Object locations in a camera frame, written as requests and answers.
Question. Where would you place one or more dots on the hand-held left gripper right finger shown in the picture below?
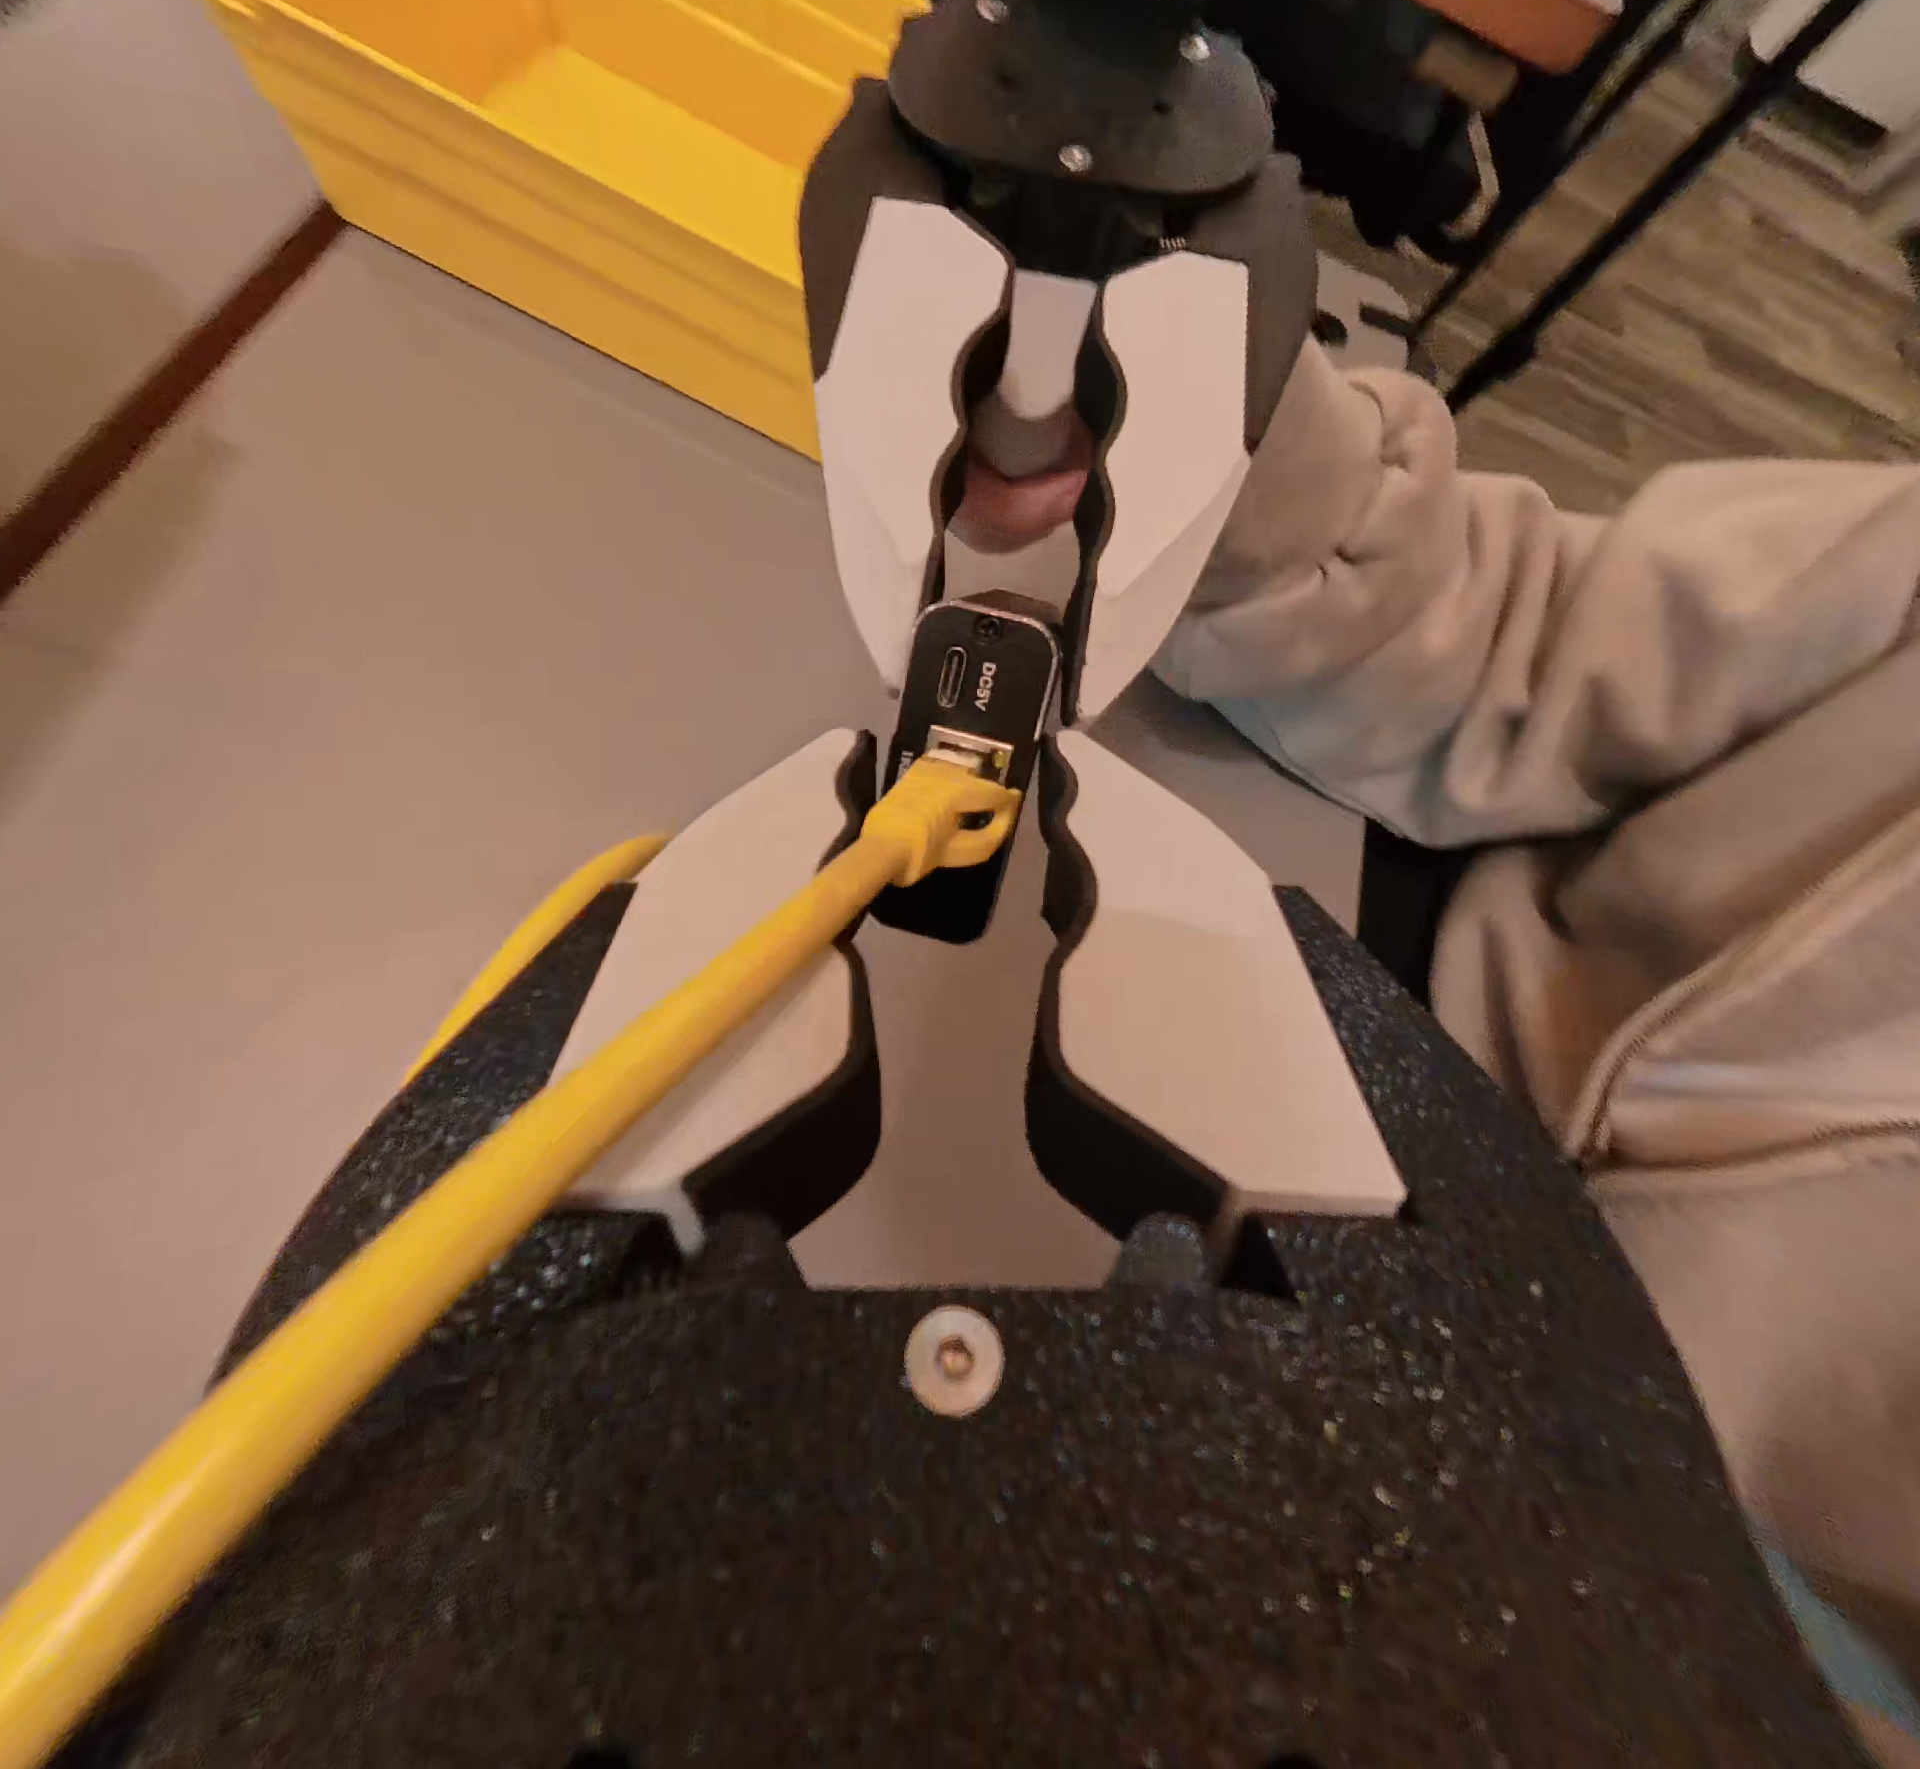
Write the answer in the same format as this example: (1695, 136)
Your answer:
(1215, 1033)

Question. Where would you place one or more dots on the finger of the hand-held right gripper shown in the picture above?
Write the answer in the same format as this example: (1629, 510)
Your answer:
(1178, 418)
(885, 373)

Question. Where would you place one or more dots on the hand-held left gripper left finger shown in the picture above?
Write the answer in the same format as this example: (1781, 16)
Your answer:
(720, 899)

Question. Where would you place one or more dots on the black ethernet splitter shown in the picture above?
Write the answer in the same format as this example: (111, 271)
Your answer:
(975, 667)

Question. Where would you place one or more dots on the yellow plastic bin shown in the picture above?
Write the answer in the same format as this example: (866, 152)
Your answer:
(570, 105)

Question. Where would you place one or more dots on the person's right hand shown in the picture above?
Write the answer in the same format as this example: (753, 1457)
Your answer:
(1019, 510)

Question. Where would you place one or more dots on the black pole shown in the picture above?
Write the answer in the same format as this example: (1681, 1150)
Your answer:
(1650, 105)

